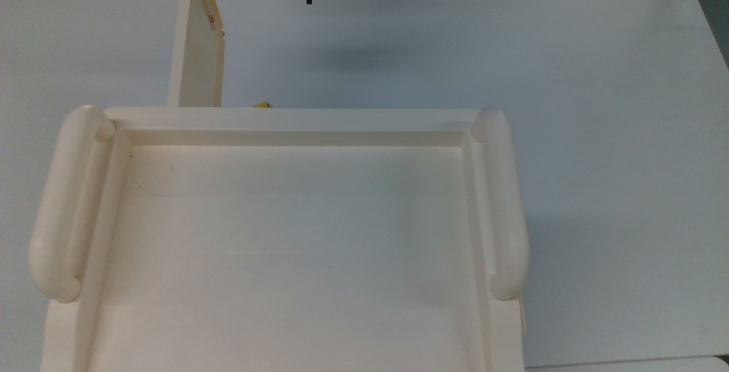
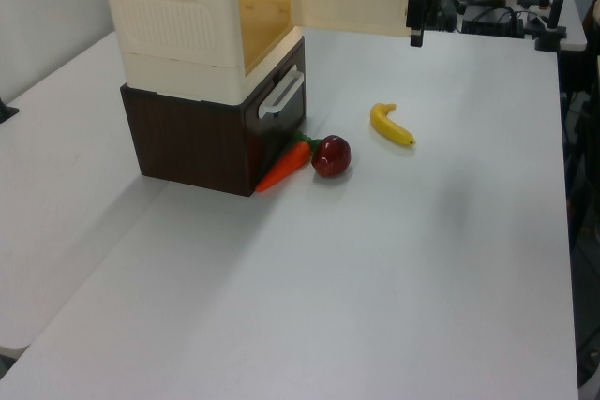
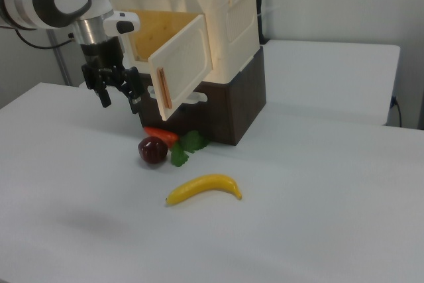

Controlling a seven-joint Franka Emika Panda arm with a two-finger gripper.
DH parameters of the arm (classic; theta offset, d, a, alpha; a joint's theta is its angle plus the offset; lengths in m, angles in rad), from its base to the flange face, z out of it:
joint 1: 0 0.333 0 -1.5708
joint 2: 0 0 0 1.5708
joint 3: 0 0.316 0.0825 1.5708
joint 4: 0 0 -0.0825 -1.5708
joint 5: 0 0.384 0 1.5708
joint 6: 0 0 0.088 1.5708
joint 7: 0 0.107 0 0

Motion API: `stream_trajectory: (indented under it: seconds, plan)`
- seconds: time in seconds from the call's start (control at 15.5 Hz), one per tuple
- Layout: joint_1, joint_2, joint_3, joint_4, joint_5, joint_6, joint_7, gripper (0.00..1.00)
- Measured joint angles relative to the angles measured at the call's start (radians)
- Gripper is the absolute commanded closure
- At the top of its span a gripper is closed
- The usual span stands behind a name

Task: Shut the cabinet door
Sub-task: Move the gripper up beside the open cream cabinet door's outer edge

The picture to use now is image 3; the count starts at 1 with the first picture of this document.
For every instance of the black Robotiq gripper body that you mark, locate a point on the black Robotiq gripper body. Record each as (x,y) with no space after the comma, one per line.
(101,52)

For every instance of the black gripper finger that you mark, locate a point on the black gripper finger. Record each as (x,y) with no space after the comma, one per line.
(103,92)
(132,87)

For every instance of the orange toy carrot green leaves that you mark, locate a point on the orange toy carrot green leaves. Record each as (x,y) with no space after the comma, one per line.
(162,134)

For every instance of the dark red toy apple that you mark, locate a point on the dark red toy apple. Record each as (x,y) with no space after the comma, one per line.
(152,150)

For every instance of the dark brown box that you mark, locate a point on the dark brown box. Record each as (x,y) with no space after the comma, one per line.
(232,107)

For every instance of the large white plastic tray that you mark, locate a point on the large white plastic tray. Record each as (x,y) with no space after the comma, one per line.
(232,41)

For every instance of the yellow toy banana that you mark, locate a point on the yellow toy banana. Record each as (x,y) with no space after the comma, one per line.
(198,185)

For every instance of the black vertical pole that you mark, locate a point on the black vertical pole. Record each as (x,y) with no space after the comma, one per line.
(260,4)

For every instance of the grey metal post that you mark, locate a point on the grey metal post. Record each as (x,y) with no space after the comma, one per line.
(61,61)

